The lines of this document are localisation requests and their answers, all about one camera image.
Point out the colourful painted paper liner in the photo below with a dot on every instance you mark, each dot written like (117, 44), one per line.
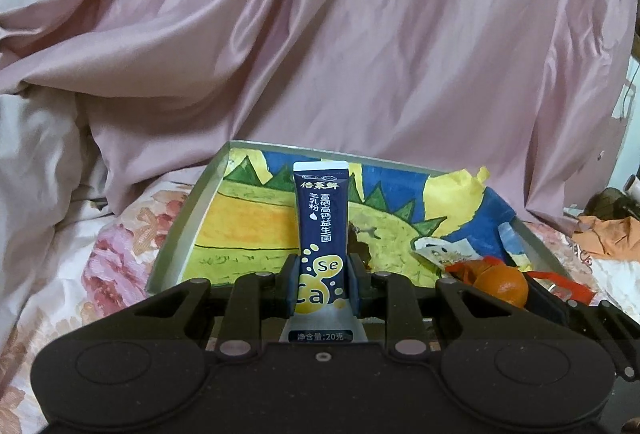
(250, 223)

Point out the orange tangerine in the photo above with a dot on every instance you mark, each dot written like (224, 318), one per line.
(506, 283)

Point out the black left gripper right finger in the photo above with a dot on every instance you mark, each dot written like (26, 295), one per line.
(514, 367)

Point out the red orange tofu snack packet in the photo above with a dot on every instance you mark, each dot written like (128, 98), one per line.
(460, 260)

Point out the dark jerky snack packet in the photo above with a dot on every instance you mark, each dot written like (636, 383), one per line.
(358, 247)

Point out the floral bed sheet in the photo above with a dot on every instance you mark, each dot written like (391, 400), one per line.
(99, 262)

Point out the grey cardboard tray box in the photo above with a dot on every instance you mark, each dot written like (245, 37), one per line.
(172, 257)

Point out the pink satin curtain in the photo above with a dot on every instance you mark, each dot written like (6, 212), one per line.
(520, 87)

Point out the white pink duvet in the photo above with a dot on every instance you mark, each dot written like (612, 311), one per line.
(48, 155)

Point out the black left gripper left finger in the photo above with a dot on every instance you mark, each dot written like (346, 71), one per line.
(149, 366)

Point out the orange cloth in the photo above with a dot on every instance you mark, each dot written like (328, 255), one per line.
(609, 239)

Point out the navy milk powder stick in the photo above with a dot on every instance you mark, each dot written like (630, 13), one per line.
(322, 312)

